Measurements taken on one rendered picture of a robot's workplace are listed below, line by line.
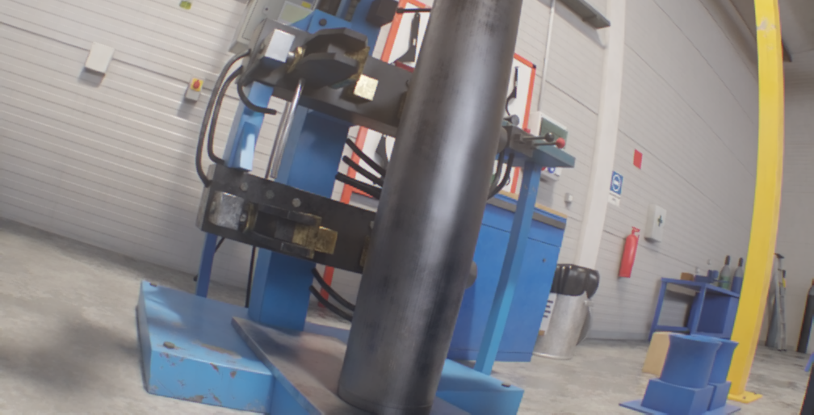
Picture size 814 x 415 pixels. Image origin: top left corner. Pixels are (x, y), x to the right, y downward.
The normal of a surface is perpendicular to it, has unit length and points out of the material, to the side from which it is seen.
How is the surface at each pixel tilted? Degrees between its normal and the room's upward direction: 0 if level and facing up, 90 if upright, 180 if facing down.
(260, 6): 90
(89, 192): 90
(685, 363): 90
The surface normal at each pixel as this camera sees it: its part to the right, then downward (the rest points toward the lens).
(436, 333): 0.62, 0.06
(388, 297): -0.39, -0.20
